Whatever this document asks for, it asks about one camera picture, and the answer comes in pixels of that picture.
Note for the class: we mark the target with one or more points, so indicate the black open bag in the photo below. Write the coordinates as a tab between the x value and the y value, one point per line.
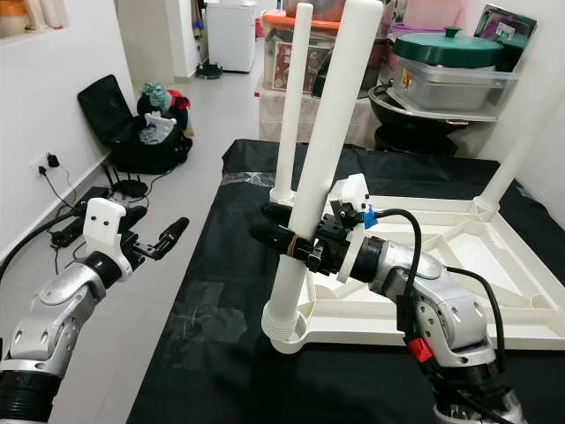
101	104

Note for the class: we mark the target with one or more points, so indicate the black glossy bag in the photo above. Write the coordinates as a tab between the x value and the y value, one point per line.
375	71

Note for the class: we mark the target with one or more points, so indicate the clear plastic container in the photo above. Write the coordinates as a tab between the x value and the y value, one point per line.
450	88

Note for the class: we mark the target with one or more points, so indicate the wall socket with plug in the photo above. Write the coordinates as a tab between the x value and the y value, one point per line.
50	162

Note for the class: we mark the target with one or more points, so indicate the beige tub orange lid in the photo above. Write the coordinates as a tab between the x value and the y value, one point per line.
11	18

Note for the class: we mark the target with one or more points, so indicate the metal pot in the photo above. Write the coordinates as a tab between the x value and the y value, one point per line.
327	7

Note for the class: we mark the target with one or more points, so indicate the white cup stack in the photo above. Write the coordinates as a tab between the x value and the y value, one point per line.
46	13

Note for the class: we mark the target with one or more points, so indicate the black round stand base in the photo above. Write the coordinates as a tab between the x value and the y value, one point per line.
131	187

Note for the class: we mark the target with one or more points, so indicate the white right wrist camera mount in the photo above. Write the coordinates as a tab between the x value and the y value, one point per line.
351	190

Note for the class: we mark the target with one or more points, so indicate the white plastic packet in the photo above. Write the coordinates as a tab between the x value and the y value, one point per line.
159	125

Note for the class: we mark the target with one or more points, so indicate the printed cardboard box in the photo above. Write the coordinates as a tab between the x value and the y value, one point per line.
508	31

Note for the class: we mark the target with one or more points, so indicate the yellow rubber band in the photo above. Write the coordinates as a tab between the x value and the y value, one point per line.
291	246

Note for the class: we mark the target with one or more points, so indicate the teal plush toy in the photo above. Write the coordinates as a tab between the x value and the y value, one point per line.
154	95

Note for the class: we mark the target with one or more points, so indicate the black power adapter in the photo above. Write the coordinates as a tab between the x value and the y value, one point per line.
68	234
94	198

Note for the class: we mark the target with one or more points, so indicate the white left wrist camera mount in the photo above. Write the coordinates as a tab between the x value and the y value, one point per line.
103	223

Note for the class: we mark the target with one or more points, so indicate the white appliance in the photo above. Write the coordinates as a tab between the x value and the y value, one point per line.
231	35

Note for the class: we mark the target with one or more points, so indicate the black floor cloth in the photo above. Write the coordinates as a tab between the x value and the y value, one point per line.
212	256

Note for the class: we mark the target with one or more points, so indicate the clear tape strip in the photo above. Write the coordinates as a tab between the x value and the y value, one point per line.
247	178

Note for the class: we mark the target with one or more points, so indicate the white plastic table top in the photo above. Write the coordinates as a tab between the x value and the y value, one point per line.
494	256

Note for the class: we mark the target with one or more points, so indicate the clear tape cross patch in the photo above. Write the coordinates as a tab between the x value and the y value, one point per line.
207	322

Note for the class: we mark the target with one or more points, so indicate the green pot with lid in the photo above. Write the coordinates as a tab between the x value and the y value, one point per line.
446	49

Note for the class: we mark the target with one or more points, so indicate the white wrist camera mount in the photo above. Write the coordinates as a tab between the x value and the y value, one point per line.
351	190
103	223

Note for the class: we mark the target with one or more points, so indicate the red soft item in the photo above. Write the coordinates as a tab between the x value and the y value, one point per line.
178	99

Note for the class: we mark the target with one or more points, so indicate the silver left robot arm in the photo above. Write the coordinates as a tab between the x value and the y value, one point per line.
53	318

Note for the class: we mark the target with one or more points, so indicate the beige cloth-covered stand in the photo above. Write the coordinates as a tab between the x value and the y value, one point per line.
362	124

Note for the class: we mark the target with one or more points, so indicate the orange-lidded storage box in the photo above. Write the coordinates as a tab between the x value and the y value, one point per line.
278	66

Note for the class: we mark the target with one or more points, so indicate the pink plastic container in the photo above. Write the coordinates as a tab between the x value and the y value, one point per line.
433	11

